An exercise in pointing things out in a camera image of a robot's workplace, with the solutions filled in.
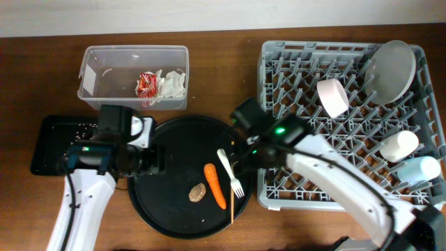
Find grey dishwasher rack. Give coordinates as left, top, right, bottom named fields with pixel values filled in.
left=257, top=40, right=445, bottom=209

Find white tissue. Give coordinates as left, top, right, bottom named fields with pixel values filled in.
left=155, top=70, right=186, bottom=98

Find wooden chopstick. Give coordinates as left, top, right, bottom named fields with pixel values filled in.
left=230, top=141, right=236, bottom=225

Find pink bowl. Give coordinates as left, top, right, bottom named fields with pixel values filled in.
left=316, top=79, right=349, bottom=119

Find white plastic fork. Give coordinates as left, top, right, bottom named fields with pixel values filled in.
left=217, top=149, right=245, bottom=198

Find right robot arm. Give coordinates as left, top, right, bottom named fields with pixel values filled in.
left=231, top=98, right=445, bottom=250

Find light blue cup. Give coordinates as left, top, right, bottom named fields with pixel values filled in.
left=397, top=156, right=441, bottom=185

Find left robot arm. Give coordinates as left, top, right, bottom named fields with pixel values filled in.
left=47, top=105, right=166, bottom=250

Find rice and peanut scraps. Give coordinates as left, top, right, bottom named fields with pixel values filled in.
left=52, top=123, right=97, bottom=144

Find white cup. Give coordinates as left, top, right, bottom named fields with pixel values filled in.
left=379, top=130, right=419, bottom=162

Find round black tray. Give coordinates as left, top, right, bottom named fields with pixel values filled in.
left=128, top=115, right=256, bottom=239

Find red snack wrapper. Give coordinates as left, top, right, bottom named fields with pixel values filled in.
left=136, top=73, right=157, bottom=98

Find clear plastic bin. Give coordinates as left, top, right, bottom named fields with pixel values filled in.
left=77, top=45, right=190, bottom=111

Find black rectangular tray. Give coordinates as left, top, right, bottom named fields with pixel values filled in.
left=30, top=115, right=98, bottom=176

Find orange carrot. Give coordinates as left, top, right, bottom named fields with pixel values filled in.
left=203, top=163, right=226, bottom=209

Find grey round plate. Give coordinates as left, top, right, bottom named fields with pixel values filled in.
left=365, top=40, right=416, bottom=105

